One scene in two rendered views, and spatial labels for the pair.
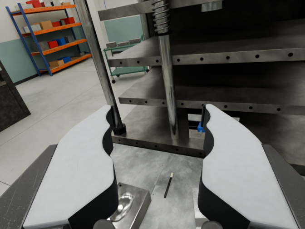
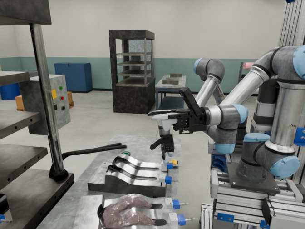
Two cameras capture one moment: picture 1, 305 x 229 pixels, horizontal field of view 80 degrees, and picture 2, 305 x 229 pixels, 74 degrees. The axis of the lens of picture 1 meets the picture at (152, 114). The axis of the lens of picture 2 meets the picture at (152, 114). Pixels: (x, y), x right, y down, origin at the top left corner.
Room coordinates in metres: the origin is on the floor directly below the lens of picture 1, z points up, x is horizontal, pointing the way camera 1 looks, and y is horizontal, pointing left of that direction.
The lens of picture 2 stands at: (0.33, 0.63, 1.68)
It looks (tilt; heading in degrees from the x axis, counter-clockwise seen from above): 18 degrees down; 251
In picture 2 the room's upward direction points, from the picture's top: straight up
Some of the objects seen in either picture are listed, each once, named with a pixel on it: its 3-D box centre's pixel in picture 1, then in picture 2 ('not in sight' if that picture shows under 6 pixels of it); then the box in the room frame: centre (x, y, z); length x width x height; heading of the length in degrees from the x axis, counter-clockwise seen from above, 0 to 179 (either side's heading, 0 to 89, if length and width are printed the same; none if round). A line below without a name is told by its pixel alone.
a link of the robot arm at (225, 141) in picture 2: not in sight; (223, 136); (-0.19, 0.02, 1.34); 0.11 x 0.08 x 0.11; 83
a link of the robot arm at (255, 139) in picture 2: not in sight; (256, 146); (-0.46, -0.06, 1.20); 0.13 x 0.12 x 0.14; 83
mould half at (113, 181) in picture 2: not in sight; (130, 173); (0.08, -0.53, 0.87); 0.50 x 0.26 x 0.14; 151
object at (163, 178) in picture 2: not in sight; (169, 180); (-0.13, -0.35, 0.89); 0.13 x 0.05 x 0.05; 151
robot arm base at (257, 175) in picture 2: not in sight; (252, 166); (-0.46, -0.07, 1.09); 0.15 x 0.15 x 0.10
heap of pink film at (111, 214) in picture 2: not in sight; (128, 210); (0.18, -0.18, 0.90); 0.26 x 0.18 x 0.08; 168
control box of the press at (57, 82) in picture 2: not in sight; (57, 164); (0.59, -1.06, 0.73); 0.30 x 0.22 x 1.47; 61
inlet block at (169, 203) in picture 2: not in sight; (177, 204); (-0.10, -0.18, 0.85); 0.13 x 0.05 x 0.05; 168
